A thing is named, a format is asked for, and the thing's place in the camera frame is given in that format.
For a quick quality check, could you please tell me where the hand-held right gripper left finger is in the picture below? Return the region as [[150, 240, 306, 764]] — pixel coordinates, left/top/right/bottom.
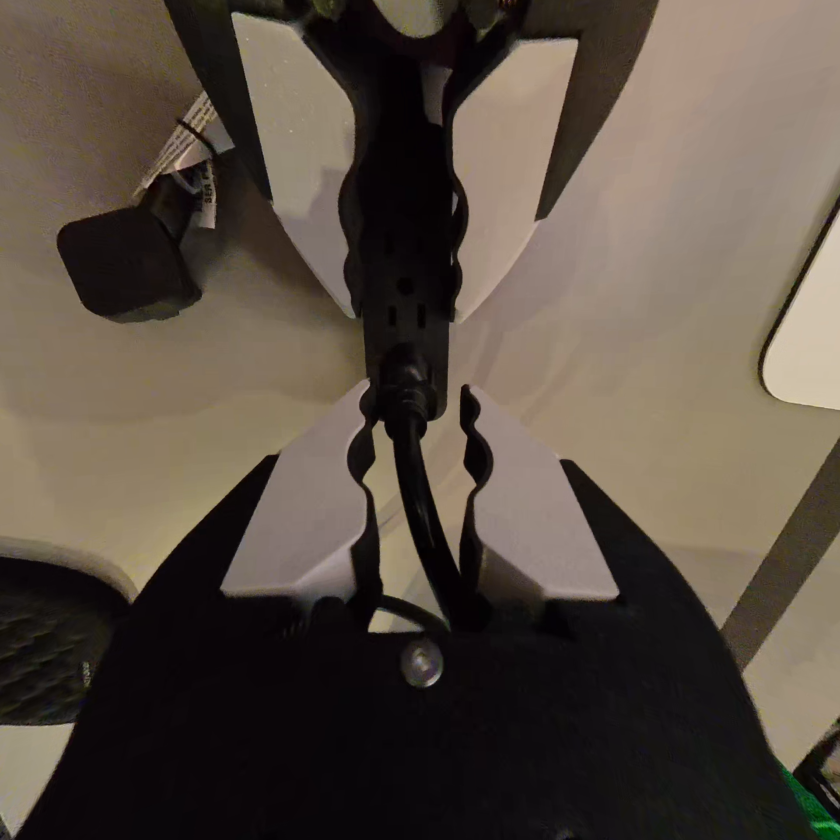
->
[[221, 379, 385, 601]]

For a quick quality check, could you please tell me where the white flat stand base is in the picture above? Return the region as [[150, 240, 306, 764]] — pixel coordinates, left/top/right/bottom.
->
[[758, 193, 840, 412]]

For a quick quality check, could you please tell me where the thick black power cable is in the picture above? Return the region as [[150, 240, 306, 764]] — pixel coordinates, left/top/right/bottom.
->
[[369, 343, 490, 634]]

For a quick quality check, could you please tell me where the black power strip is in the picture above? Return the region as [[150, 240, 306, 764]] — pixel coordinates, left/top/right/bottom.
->
[[354, 62, 460, 422]]

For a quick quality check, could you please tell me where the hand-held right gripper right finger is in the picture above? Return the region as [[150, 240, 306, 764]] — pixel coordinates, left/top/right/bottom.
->
[[457, 384, 621, 605]]

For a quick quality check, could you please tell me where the black mesh office chair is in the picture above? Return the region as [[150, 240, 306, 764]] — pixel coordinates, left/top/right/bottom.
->
[[0, 554, 132, 728]]

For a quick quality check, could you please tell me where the green storage bin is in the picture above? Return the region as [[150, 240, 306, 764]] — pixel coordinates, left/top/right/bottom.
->
[[777, 764, 840, 840]]

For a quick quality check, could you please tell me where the black braided cord plug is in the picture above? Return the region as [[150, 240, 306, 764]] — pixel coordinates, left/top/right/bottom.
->
[[58, 92, 234, 322]]

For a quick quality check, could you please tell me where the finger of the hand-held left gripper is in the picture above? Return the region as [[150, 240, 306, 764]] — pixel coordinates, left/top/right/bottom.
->
[[446, 34, 580, 324], [231, 12, 366, 320]]

